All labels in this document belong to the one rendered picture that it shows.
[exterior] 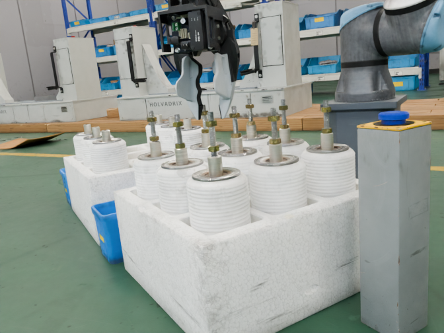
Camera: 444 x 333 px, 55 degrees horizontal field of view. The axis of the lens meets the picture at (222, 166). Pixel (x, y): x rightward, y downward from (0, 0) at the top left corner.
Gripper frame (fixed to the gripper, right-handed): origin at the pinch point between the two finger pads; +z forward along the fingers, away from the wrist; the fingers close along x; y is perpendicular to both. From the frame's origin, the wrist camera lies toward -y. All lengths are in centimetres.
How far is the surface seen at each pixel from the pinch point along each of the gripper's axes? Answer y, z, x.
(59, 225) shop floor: -35, 35, -66
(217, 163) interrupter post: 1.5, 8.0, 0.7
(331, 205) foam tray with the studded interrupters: -7.5, 17.3, 16.2
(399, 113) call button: -2.1, 2.2, 26.1
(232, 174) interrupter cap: 1.1, 9.7, 2.8
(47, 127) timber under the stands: -241, 30, -257
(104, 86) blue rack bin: -543, 4, -406
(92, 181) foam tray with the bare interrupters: -23, 18, -43
